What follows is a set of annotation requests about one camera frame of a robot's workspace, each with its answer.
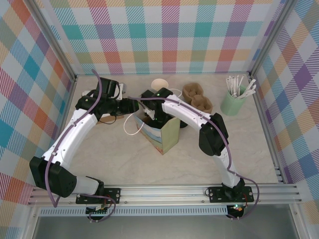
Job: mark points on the brown pulp cup carrier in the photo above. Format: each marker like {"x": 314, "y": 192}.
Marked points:
{"x": 197, "y": 99}

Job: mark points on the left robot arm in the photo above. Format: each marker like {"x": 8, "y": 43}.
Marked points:
{"x": 72, "y": 134}

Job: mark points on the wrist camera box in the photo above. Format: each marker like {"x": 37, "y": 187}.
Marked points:
{"x": 150, "y": 113}
{"x": 120, "y": 90}

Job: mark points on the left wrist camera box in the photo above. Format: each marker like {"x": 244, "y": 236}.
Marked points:
{"x": 120, "y": 90}

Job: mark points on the stack of paper cups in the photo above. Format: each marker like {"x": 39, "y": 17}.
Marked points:
{"x": 159, "y": 84}

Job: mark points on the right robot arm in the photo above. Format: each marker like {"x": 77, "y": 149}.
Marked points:
{"x": 187, "y": 109}

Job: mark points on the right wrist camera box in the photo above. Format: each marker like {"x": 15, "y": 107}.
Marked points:
{"x": 150, "y": 113}

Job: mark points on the printed paper gift bag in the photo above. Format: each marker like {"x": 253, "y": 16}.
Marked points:
{"x": 169, "y": 137}

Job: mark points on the aluminium frame post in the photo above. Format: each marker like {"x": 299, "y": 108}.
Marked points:
{"x": 53, "y": 37}
{"x": 269, "y": 37}

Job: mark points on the stack of black lids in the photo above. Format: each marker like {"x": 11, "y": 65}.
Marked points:
{"x": 184, "y": 125}

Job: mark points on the green stirrer holder cup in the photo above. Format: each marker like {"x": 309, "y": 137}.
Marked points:
{"x": 233, "y": 105}

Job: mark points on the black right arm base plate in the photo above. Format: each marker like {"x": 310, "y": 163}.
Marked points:
{"x": 215, "y": 194}

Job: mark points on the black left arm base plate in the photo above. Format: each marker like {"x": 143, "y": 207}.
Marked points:
{"x": 113, "y": 195}

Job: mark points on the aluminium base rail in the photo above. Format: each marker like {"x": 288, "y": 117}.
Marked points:
{"x": 162, "y": 195}

